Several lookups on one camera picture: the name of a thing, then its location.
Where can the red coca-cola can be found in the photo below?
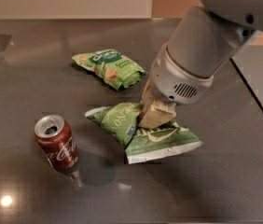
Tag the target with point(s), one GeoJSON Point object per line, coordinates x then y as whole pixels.
{"type": "Point", "coordinates": [54, 136]}

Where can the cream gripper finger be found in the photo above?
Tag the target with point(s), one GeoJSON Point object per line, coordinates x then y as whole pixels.
{"type": "Point", "coordinates": [156, 113]}
{"type": "Point", "coordinates": [147, 96]}

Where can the green jalapeno kettle chip bag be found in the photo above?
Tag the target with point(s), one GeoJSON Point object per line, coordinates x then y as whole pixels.
{"type": "Point", "coordinates": [140, 144]}

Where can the small green snack bag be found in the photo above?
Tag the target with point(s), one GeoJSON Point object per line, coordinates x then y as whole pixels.
{"type": "Point", "coordinates": [114, 68]}

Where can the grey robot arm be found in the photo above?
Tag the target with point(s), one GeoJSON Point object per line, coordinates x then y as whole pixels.
{"type": "Point", "coordinates": [204, 39]}

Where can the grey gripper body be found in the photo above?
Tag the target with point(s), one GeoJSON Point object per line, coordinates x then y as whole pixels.
{"type": "Point", "coordinates": [175, 79]}

